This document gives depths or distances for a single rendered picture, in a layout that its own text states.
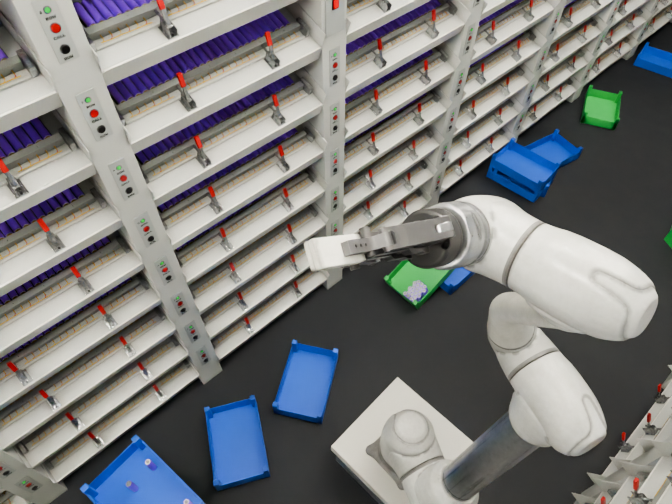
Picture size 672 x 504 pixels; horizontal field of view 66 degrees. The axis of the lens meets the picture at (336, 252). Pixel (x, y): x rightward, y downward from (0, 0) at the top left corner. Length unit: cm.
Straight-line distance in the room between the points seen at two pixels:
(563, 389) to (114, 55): 117
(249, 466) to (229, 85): 140
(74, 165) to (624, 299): 112
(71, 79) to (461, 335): 183
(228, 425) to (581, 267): 176
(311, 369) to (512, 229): 166
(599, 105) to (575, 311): 318
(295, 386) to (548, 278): 168
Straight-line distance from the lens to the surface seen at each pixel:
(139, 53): 127
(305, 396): 224
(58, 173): 133
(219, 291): 194
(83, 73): 122
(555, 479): 230
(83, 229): 146
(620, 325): 71
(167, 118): 138
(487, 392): 234
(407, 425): 167
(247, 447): 220
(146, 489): 181
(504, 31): 252
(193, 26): 132
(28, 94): 123
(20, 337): 160
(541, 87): 329
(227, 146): 156
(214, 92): 143
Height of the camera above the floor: 208
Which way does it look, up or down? 53 degrees down
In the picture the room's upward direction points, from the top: straight up
